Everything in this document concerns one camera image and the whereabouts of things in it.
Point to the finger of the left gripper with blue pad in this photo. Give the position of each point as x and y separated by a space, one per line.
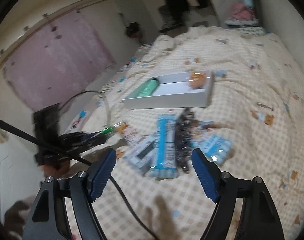
97 136
94 143

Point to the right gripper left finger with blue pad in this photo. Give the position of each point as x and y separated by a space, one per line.
99 172

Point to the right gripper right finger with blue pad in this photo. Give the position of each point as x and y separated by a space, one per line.
208 174

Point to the blue cartoon snack pack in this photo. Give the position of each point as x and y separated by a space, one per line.
205 136

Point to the brown cartoon snack bar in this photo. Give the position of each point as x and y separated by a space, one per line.
128 133

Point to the blue white striped snack pack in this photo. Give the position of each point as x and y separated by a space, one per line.
164 161

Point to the grey white biscuit pack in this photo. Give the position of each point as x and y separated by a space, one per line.
140 156

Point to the dark tortoiseshell hair claw clip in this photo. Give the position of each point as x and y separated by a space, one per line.
182 138

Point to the green tube black cap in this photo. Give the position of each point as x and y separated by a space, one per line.
145 89

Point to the white shallow cardboard box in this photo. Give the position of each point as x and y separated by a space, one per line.
174 92

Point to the packaged bread bun yellow label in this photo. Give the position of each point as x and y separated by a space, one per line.
197 80

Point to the green wrapper snack stick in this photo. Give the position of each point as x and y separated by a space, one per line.
109 129

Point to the person's left hand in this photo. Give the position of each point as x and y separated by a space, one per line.
51 171

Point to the pink lace curtain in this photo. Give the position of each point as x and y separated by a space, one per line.
57 62

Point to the cream checkered bear duvet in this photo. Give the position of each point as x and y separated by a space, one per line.
257 103

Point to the black chair with clothes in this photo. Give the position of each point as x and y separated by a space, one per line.
170 20

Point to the black hanging coat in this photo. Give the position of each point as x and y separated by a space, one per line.
177 8

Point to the pink clothes pile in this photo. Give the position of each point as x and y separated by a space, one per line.
241 12

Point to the black bag on wall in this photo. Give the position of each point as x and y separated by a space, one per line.
132 30

